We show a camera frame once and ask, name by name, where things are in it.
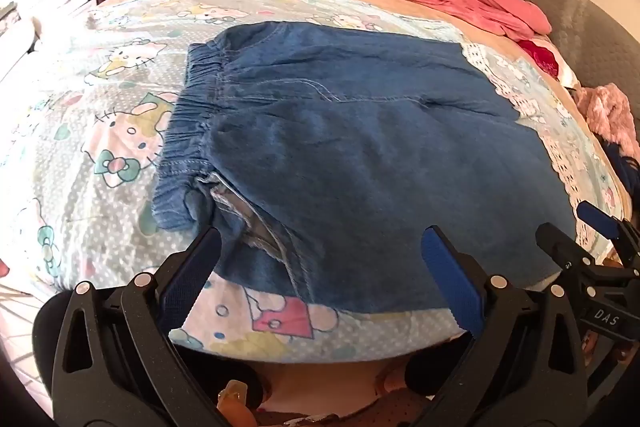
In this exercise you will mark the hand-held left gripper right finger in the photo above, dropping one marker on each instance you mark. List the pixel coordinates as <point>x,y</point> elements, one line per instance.
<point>452,279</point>

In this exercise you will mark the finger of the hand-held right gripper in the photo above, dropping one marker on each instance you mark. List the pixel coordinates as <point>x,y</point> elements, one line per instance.
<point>562,252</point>
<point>597,218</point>

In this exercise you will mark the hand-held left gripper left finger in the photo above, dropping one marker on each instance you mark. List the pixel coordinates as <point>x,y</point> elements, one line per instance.
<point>192,277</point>

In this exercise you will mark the blue denim pants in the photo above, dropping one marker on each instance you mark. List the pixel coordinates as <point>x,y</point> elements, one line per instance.
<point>360,157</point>

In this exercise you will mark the dark blue cloth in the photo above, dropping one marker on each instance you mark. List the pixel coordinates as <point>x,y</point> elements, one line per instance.
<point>625,167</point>

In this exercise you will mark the pink fluffy cloth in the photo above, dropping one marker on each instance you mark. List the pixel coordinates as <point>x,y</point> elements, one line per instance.
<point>607,112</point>

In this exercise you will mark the cartoon printed bed sheet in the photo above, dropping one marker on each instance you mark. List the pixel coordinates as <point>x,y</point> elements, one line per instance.
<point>100,147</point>

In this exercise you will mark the person's patterned pajamas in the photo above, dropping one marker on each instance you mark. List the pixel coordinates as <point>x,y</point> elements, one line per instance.
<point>325,387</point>

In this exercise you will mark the red cloth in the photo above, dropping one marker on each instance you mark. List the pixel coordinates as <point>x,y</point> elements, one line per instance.
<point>542,57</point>

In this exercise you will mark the grey padded headboard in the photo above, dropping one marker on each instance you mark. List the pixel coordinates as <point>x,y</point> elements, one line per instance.
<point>575,27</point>

